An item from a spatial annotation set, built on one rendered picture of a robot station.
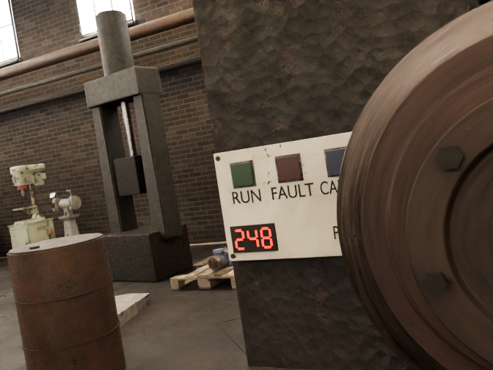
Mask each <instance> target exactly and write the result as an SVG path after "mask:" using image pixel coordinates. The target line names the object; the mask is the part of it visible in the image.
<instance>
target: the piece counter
mask: <svg viewBox="0 0 493 370"><path fill-rule="evenodd" d="M268 229H269V228H268V227H267V228H262V230H268ZM262 230H260V236H261V237H263V232H262ZM235 231H236V232H240V231H241V229H239V230H235ZM241 232H242V237H243V239H244V232H243V231H241ZM246 233H247V238H249V231H247V232H246ZM255 236H256V237H258V232H257V231H255ZM269 236H271V229H269ZM269 236H266V237H263V239H270V237H269ZM256 237H255V238H249V240H256V242H257V246H258V247H259V241H258V239H256ZM243 239H236V240H237V241H243ZM263 239H261V241H262V246H264V242H263ZM237 241H235V247H236V248H238V244H237ZM270 243H271V246H273V243H272V239H270ZM271 246H264V247H265V248H271ZM238 250H244V247H239V248H238Z"/></svg>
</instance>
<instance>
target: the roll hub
mask: <svg viewBox="0 0 493 370"><path fill-rule="evenodd" d="M449 145H456V146H457V147H458V149H459V150H460V151H461V152H462V153H463V154H464V158H463V159H462V161H461V164H460V166H459V168H458V169H454V170H443V169H442V168H441V167H440V166H439V165H438V163H437V162H436V161H435V158H436V156H437V153H438V151H439V149H440V147H443V146H449ZM406 247H407V252H408V257H409V262H410V265H411V268H412V272H413V275H414V277H415V280H416V282H417V285H418V287H419V289H420V291H421V293H422V295H423V297H424V299H425V300H426V302H427V303H428V305H429V307H430V309H431V310H432V311H433V312H434V314H435V316H436V317H437V318H438V320H440V321H441V323H442V324H443V325H444V326H445V327H446V328H447V330H448V331H449V332H450V333H451V334H452V335H453V336H454V337H455V338H456V339H458V340H459V341H460V342H461V343H462V344H463V345H465V347H467V348H468V349H469V350H471V351H472V352H474V353H475V354H476V355H477V356H479V357H480V358H482V359H484V360H485V361H487V362H488V363H490V364H492V365H493V97H492V98H490V99H489V100H487V101H484V102H483V103H482V104H480V105H478V106H477V107H475V108H474V109H472V110H471V111H469V112H468V113H466V115H464V116H463V117H462V118H460V119H459V120H458V121H457V122H455V123H454V124H453V125H452V126H451V127H450V128H449V129H448V130H447V131H446V132H445V133H444V134H443V135H442V137H441V138H440V139H439V140H438V141H437V143H436V144H435V145H434V147H433V148H432V149H431V151H430V152H429V154H428V155H427V157H426V158H425V160H424V162H423V164H422V165H421V167H420V169H419V171H418V173H417V176H416V178H415V181H414V183H413V186H412V190H411V192H410V196H409V202H408V206H407V210H406ZM427 272H442V273H443V275H444V276H445V277H446V278H447V279H448V281H449V282H450V283H449V285H448V287H447V290H446V292H445V294H444V296H429V294H428V293H427V291H426V290H425V289H424V288H423V286H422V285H421V284H422V282H423V280H424V278H425V276H426V274H427Z"/></svg>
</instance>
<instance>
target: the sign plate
mask: <svg viewBox="0 0 493 370"><path fill-rule="evenodd" d="M351 133H352V132H347V133H342V134H334V135H329V136H324V137H315V138H310V139H302V140H297V141H292V142H284V143H278V144H273V145H265V146H260V147H255V148H247V149H241V150H233V151H228V152H223V153H215V154H214V155H213V157H214V163H215V168H216V177H217V182H218V187H219V196H220V201H221V206H222V215H223V220H224V229H225V234H226V240H227V248H228V253H229V259H230V261H250V260H266V259H281V258H312V257H327V256H342V253H341V249H340V242H339V236H338V231H337V186H338V181H339V175H340V174H337V175H329V172H328V167H327V161H326V151H328V150H337V149H343V148H346V146H347V144H348V141H349V138H350V136H351ZM287 156H298V157H299V167H300V173H301V177H302V178H301V179H296V180H289V181H279V176H278V171H277V161H276V159H277V158H282V157H287ZM247 162H251V165H252V174H253V179H254V185H248V186H237V187H234V185H233V176H232V171H231V165H232V164H242V163H247ZM267 227H268V228H269V229H271V236H269V229H268V230H262V228H267ZM239 229H241V231H243V232H244V239H243V237H242V232H241V231H240V232H236V231H235V230H239ZM260 230H262V232H263V237H266V236H269V237H270V239H272V243H273V246H271V243H270V239H263V237H261V236H260ZM247 231H249V238H255V237H256V236H255V231H257V232H258V237H256V239H258V241H259V247H258V246H257V242H256V240H249V238H247ZM236 239H243V241H237V240H236ZM261 239H263V242H264V246H271V248H265V247H264V246H262V241H261ZM235 241H237V244H238V248H239V247H244V250H238V248H236V247H235Z"/></svg>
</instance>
